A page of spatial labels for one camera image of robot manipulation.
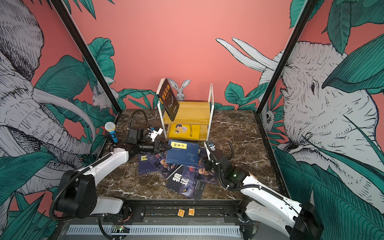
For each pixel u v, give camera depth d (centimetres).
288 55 86
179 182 84
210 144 66
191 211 75
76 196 42
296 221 40
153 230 70
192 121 90
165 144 79
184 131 102
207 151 69
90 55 89
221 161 56
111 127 81
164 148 81
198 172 86
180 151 81
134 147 65
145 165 90
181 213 73
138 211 75
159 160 91
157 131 78
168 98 82
